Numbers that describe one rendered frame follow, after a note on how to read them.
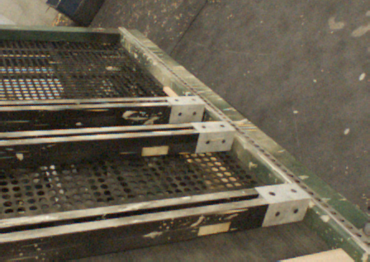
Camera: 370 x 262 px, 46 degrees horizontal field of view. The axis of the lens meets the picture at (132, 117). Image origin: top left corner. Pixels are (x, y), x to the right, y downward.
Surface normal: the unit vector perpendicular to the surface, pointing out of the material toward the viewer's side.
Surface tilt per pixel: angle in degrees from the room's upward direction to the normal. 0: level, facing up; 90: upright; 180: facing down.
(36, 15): 90
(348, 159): 0
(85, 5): 90
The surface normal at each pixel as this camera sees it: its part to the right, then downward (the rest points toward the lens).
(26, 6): 0.40, 0.40
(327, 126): -0.72, -0.42
